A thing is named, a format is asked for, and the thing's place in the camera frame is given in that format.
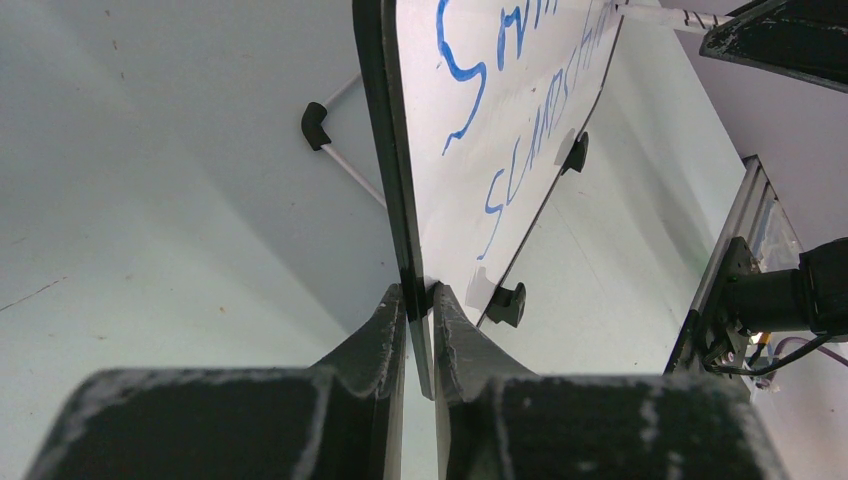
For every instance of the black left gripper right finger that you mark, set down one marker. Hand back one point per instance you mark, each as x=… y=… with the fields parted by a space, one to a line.
x=496 y=419

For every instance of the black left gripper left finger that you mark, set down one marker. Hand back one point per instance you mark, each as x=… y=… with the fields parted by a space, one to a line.
x=340 y=418

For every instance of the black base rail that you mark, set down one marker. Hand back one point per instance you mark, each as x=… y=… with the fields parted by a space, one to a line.
x=712 y=342

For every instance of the blue whiteboard marker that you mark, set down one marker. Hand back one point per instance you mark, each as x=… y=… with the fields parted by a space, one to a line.
x=674 y=18

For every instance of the small black framed whiteboard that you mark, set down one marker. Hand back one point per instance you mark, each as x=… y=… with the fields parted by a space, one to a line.
x=474 y=107

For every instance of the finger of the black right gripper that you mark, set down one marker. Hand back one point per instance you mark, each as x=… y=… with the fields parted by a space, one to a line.
x=802 y=39

